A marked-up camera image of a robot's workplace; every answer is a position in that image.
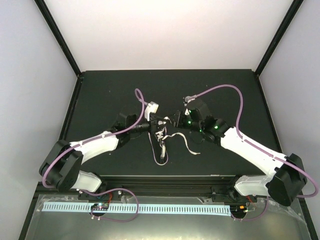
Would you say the left black frame post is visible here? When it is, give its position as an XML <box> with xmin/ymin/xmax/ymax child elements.
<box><xmin>34</xmin><ymin>0</ymin><xmax>82</xmax><ymax>77</ymax></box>

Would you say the purple cable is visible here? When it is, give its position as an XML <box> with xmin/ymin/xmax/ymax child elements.
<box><xmin>41</xmin><ymin>88</ymin><xmax>148</xmax><ymax>188</ymax></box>
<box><xmin>196</xmin><ymin>84</ymin><xmax>319</xmax><ymax>198</ymax></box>

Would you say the right black frame post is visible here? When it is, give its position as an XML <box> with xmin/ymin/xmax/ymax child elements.
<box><xmin>254</xmin><ymin>0</ymin><xmax>304</xmax><ymax>77</ymax></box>

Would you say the black aluminium mounting rail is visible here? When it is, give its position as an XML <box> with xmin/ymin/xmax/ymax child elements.
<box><xmin>93</xmin><ymin>175</ymin><xmax>257</xmax><ymax>203</ymax></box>

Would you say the black frame post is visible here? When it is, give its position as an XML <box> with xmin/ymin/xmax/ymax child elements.
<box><xmin>34</xmin><ymin>0</ymin><xmax>82</xmax><ymax>77</ymax></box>
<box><xmin>254</xmin><ymin>0</ymin><xmax>304</xmax><ymax>77</ymax></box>

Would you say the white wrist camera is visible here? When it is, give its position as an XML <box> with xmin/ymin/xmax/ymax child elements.
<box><xmin>144</xmin><ymin>101</ymin><xmax>159</xmax><ymax>121</ymax></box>
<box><xmin>183</xmin><ymin>95</ymin><xmax>197</xmax><ymax>116</ymax></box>

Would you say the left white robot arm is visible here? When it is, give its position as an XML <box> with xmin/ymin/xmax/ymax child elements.
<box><xmin>39</xmin><ymin>113</ymin><xmax>169</xmax><ymax>200</ymax></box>

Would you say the black sneaker white sole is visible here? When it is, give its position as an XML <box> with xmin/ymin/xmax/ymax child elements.
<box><xmin>148</xmin><ymin>127</ymin><xmax>169</xmax><ymax>166</ymax></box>

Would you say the right small circuit board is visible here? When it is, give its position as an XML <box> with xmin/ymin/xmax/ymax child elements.
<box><xmin>230</xmin><ymin>205</ymin><xmax>256</xmax><ymax>213</ymax></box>

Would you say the white shoelace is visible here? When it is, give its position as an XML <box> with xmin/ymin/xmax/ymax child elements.
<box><xmin>154</xmin><ymin>117</ymin><xmax>201</xmax><ymax>156</ymax></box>

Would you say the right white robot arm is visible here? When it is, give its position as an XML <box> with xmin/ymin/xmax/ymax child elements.
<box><xmin>173</xmin><ymin>99</ymin><xmax>307</xmax><ymax>207</ymax></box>

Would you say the left small circuit board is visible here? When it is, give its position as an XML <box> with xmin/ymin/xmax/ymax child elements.
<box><xmin>90</xmin><ymin>202</ymin><xmax>109</xmax><ymax>211</ymax></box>

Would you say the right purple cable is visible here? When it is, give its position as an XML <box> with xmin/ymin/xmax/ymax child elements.
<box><xmin>196</xmin><ymin>84</ymin><xmax>319</xmax><ymax>198</ymax></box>

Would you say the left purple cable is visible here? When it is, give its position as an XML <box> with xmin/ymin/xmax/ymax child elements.
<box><xmin>41</xmin><ymin>88</ymin><xmax>148</xmax><ymax>188</ymax></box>

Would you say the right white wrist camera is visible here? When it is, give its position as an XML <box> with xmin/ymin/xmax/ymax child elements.
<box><xmin>183</xmin><ymin>95</ymin><xmax>197</xmax><ymax>116</ymax></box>

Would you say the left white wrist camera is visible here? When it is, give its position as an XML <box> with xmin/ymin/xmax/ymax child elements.
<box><xmin>144</xmin><ymin>101</ymin><xmax>159</xmax><ymax>121</ymax></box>

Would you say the white slotted cable duct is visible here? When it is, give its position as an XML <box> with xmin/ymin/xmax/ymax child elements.
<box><xmin>41</xmin><ymin>202</ymin><xmax>231</xmax><ymax>217</ymax></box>

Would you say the small circuit board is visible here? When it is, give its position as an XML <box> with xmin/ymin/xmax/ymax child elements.
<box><xmin>90</xmin><ymin>202</ymin><xmax>109</xmax><ymax>211</ymax></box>
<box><xmin>230</xmin><ymin>205</ymin><xmax>256</xmax><ymax>213</ymax></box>

